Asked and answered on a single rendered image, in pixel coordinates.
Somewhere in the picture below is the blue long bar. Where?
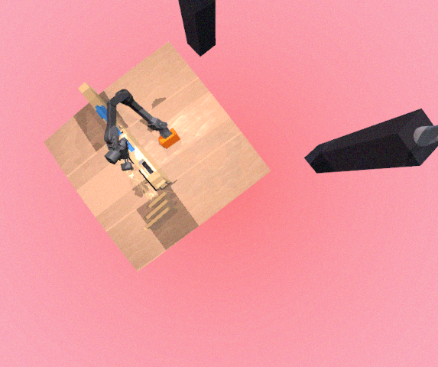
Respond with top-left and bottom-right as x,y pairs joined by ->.
95,105 -> 122,136

